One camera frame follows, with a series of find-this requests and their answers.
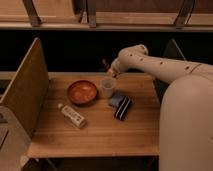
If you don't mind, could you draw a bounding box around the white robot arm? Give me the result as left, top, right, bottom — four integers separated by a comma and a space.
109, 44, 213, 171

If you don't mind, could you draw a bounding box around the white ceramic cup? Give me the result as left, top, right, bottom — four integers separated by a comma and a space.
101, 78, 115, 98

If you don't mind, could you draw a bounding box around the blue cloth piece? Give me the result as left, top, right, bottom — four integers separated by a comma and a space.
108, 92, 124, 107

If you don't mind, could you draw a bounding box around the red wooden bowl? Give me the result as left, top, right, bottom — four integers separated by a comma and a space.
67, 80, 98, 106

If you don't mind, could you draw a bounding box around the black striped sponge block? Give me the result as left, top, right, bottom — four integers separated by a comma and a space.
114, 96, 132, 120

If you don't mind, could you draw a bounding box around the white labelled bottle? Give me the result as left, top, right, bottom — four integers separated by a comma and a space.
58, 104, 86, 128

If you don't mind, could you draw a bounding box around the left wooden side panel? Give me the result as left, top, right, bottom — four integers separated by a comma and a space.
0, 38, 49, 137

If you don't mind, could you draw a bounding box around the wooden shelf frame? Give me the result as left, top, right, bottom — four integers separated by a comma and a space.
0, 0, 213, 33

